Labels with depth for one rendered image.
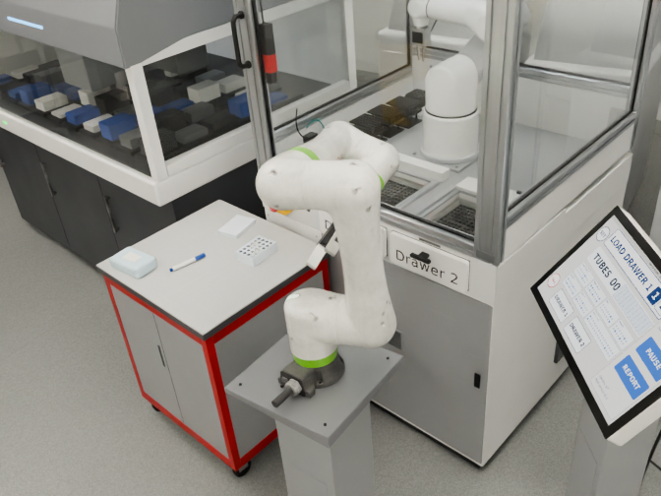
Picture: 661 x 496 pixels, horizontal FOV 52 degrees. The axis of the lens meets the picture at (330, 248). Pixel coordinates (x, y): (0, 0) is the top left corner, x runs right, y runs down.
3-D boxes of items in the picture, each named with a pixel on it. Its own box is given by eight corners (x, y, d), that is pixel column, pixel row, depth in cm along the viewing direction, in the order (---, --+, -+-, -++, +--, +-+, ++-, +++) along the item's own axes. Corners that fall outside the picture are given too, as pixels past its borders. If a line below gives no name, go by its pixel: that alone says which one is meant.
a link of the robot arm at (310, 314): (340, 373, 177) (332, 314, 167) (284, 365, 182) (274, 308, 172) (353, 341, 187) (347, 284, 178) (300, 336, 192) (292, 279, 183)
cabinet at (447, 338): (483, 481, 246) (497, 308, 202) (285, 359, 307) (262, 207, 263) (600, 341, 302) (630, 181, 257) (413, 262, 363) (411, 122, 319)
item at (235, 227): (236, 239, 252) (235, 235, 251) (217, 234, 256) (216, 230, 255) (256, 222, 261) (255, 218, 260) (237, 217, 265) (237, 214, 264)
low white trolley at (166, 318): (239, 491, 250) (202, 334, 208) (143, 411, 287) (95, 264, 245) (344, 400, 284) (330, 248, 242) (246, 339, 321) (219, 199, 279)
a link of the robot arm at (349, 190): (391, 361, 171) (371, 180, 139) (330, 354, 176) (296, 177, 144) (402, 326, 180) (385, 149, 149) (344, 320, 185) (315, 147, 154)
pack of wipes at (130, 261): (158, 266, 241) (156, 256, 238) (138, 280, 235) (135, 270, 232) (131, 255, 249) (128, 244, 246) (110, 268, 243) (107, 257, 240)
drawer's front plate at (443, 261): (464, 293, 206) (466, 264, 200) (390, 261, 223) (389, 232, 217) (468, 290, 207) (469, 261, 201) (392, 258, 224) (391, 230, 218)
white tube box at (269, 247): (254, 267, 236) (252, 258, 234) (236, 260, 241) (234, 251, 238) (277, 250, 244) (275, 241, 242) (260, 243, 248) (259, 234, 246)
